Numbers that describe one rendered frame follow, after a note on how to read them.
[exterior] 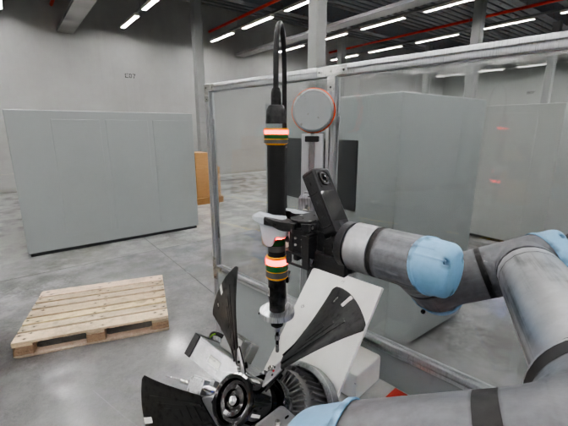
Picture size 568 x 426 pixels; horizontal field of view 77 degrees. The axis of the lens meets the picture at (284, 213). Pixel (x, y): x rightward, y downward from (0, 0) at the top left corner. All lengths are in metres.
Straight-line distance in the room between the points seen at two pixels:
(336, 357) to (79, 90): 12.23
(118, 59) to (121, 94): 1.04
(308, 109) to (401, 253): 0.92
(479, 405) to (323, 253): 0.41
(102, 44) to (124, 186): 7.58
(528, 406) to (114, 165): 6.08
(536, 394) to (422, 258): 0.28
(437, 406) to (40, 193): 5.98
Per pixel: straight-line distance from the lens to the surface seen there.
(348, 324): 0.81
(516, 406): 0.23
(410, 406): 0.24
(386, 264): 0.50
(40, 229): 6.18
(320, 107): 1.32
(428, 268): 0.48
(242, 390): 0.90
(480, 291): 0.58
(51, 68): 12.83
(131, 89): 13.17
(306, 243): 0.58
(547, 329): 0.34
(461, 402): 0.23
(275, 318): 0.71
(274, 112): 0.63
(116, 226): 6.32
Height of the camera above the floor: 1.82
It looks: 14 degrees down
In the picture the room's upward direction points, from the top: straight up
